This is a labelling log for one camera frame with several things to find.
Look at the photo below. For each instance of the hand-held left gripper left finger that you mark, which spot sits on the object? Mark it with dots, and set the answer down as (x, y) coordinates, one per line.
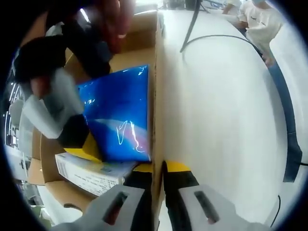
(137, 197)

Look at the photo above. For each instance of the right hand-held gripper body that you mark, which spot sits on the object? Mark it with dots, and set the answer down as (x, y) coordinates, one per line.
(48, 55)

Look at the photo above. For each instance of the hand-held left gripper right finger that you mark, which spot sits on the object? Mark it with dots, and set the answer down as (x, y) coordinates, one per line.
(183, 192)

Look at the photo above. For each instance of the white carton box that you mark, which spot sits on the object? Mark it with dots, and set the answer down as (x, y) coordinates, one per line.
(91, 173)

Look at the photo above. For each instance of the blue soft tissue pack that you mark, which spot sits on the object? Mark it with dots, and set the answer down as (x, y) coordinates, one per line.
(115, 101)

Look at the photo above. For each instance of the brown cardboard shoe box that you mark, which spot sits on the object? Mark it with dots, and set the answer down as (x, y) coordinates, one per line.
(142, 31)

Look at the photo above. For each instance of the person's right hand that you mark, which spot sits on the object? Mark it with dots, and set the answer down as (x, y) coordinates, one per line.
(115, 19)

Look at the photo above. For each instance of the person's upper body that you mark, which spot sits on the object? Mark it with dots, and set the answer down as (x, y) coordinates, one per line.
(260, 21)

